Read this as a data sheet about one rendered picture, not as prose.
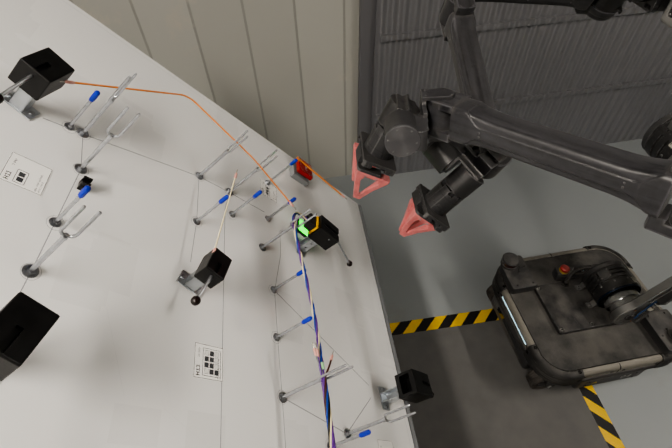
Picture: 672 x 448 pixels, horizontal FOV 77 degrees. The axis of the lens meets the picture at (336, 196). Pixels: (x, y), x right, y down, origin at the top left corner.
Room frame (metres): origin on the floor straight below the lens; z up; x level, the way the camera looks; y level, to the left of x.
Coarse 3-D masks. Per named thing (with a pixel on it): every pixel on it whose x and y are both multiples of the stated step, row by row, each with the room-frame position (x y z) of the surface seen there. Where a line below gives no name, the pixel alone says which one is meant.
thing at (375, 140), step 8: (376, 128) 0.60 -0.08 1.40; (360, 136) 0.63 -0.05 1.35; (368, 136) 0.61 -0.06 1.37; (376, 136) 0.59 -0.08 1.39; (368, 144) 0.59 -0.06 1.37; (376, 144) 0.58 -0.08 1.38; (368, 152) 0.58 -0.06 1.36; (376, 152) 0.57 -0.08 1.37; (384, 152) 0.57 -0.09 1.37; (368, 160) 0.55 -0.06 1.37; (376, 160) 0.56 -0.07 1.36; (384, 160) 0.57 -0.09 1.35; (392, 160) 0.58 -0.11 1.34; (384, 168) 0.55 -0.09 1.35; (392, 168) 0.55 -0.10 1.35
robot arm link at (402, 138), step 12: (420, 96) 0.62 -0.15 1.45; (432, 96) 0.60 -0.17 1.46; (444, 96) 0.59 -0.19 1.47; (420, 108) 0.60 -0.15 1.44; (396, 120) 0.54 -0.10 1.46; (408, 120) 0.54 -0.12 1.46; (420, 120) 0.55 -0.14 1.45; (384, 132) 0.54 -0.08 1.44; (396, 132) 0.52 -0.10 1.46; (408, 132) 0.51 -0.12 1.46; (420, 132) 0.51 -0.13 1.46; (384, 144) 0.51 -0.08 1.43; (396, 144) 0.51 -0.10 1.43; (408, 144) 0.51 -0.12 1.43; (420, 144) 0.51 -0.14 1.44; (396, 156) 0.51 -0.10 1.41
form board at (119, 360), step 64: (0, 0) 0.70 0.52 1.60; (64, 0) 0.82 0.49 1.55; (0, 64) 0.57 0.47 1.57; (128, 64) 0.77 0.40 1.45; (0, 128) 0.46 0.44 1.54; (64, 128) 0.52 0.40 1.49; (128, 128) 0.60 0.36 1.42; (192, 128) 0.71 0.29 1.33; (0, 192) 0.36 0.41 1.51; (64, 192) 0.41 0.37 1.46; (128, 192) 0.46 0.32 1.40; (192, 192) 0.54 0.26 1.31; (320, 192) 0.81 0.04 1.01; (0, 256) 0.28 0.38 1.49; (64, 256) 0.31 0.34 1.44; (128, 256) 0.35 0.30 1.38; (192, 256) 0.40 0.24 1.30; (256, 256) 0.47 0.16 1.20; (320, 256) 0.57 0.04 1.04; (64, 320) 0.24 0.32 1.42; (128, 320) 0.26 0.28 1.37; (192, 320) 0.30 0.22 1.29; (256, 320) 0.34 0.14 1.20; (320, 320) 0.40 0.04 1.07; (384, 320) 0.49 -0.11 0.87; (0, 384) 0.16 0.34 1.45; (64, 384) 0.17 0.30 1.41; (128, 384) 0.19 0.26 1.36; (192, 384) 0.21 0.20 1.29; (256, 384) 0.23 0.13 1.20; (320, 384) 0.27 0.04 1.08; (384, 384) 0.32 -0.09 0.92
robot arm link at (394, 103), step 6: (396, 96) 0.62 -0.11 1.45; (402, 96) 0.63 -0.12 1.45; (408, 96) 0.62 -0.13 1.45; (390, 102) 0.60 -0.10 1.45; (396, 102) 0.60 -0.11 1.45; (402, 102) 0.60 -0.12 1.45; (408, 102) 0.59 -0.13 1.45; (414, 102) 0.62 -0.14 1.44; (384, 108) 0.61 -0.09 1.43; (390, 108) 0.60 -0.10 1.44; (396, 108) 0.58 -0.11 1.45; (402, 108) 0.58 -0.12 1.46; (408, 108) 0.57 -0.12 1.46; (414, 108) 0.60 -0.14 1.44; (384, 114) 0.60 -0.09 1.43; (414, 114) 0.57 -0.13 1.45; (378, 120) 0.61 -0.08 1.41; (384, 120) 0.59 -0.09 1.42
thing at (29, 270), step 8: (80, 208) 0.29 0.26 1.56; (72, 216) 0.29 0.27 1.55; (96, 216) 0.29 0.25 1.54; (64, 224) 0.29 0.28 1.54; (88, 224) 0.29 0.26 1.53; (80, 232) 0.29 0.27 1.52; (64, 240) 0.28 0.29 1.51; (56, 248) 0.28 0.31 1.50; (48, 256) 0.28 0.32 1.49; (32, 264) 0.29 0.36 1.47; (40, 264) 0.28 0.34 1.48; (24, 272) 0.27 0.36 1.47; (32, 272) 0.28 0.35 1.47
